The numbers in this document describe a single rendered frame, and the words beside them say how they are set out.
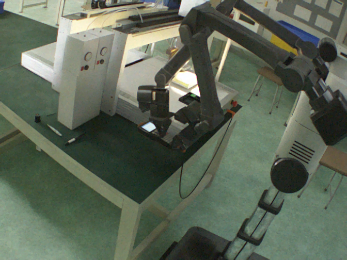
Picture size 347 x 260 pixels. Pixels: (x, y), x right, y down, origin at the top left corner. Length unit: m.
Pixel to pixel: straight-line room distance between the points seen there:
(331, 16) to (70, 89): 4.75
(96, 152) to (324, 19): 4.74
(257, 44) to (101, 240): 1.57
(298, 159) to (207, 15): 0.58
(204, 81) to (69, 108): 0.71
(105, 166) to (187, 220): 1.05
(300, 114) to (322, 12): 4.60
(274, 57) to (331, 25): 4.72
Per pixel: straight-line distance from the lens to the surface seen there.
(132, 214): 1.38
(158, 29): 1.80
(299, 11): 5.65
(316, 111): 0.92
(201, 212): 2.45
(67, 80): 1.54
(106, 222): 2.20
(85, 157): 1.48
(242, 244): 1.54
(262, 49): 0.93
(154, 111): 1.36
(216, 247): 1.91
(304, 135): 1.11
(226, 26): 0.97
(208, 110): 1.20
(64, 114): 1.64
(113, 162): 1.48
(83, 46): 1.43
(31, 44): 2.76
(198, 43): 1.07
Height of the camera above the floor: 1.70
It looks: 33 degrees down
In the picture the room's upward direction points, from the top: 16 degrees clockwise
